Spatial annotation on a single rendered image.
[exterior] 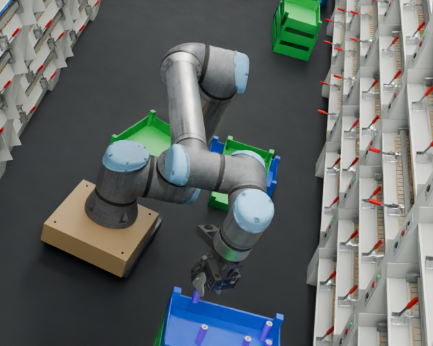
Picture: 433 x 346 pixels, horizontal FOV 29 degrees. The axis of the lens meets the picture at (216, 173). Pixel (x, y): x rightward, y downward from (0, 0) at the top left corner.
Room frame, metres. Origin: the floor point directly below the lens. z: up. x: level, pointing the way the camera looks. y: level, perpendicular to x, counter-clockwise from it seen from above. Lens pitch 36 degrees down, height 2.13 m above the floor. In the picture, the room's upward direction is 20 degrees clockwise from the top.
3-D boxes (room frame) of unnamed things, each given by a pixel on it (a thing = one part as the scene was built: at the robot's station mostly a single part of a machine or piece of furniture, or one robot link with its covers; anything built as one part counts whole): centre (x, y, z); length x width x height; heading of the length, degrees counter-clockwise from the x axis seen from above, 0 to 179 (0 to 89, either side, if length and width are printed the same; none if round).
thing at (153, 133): (2.89, 0.31, 0.04); 0.30 x 0.20 x 0.08; 161
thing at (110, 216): (2.29, 0.30, 0.18); 0.19 x 0.19 x 0.10
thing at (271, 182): (2.95, -0.09, 0.04); 0.30 x 0.20 x 0.08; 94
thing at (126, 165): (2.30, 0.30, 0.32); 0.17 x 0.15 x 0.18; 106
